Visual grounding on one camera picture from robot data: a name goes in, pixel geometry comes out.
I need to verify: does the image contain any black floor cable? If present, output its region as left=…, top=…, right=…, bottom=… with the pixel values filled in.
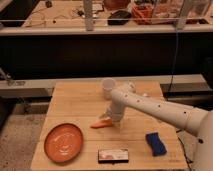
left=175, top=128, right=194, bottom=171

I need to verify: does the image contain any orange basket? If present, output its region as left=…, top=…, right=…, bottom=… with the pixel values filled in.
left=131, top=5, right=152, bottom=25

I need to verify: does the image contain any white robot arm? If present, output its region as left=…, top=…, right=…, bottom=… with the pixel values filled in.
left=103, top=82, right=213, bottom=171

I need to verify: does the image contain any black and white box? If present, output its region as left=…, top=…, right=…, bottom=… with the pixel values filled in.
left=98, top=149, right=129, bottom=164

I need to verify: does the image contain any orange plate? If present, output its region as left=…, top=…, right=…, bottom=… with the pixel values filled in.
left=44, top=123, right=83, bottom=163

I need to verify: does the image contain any orange pepper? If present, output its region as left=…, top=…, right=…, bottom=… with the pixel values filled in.
left=90, top=119, right=113, bottom=129

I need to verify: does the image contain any metal frame post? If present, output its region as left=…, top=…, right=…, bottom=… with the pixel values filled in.
left=83, top=0, right=93, bottom=31

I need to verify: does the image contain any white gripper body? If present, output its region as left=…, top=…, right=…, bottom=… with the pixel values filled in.
left=99, top=109, right=124, bottom=127

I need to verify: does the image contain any blue sponge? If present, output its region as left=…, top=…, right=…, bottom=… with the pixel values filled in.
left=145, top=132, right=167, bottom=157

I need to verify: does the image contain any white ceramic cup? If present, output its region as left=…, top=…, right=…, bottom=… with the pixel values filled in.
left=101, top=78, right=116, bottom=100

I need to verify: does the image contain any black bag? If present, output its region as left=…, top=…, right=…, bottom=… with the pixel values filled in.
left=107, top=10, right=131, bottom=26

